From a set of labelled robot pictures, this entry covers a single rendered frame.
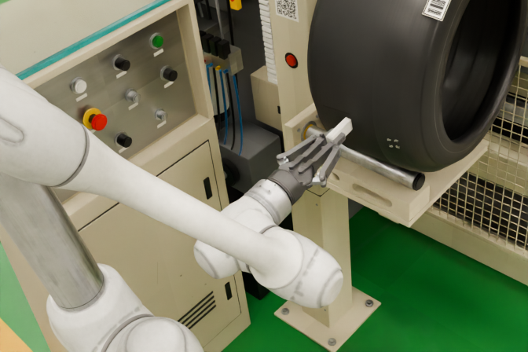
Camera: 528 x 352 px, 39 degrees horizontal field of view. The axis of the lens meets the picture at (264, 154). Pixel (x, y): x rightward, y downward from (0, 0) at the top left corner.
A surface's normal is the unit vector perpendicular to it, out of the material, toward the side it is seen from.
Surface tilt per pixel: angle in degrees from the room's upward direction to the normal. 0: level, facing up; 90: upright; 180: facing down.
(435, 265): 0
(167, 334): 6
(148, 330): 9
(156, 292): 90
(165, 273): 90
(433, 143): 93
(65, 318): 56
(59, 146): 82
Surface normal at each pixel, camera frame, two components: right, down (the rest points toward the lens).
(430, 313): -0.11, -0.78
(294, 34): -0.68, 0.51
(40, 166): 0.50, 0.62
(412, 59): 0.06, 0.32
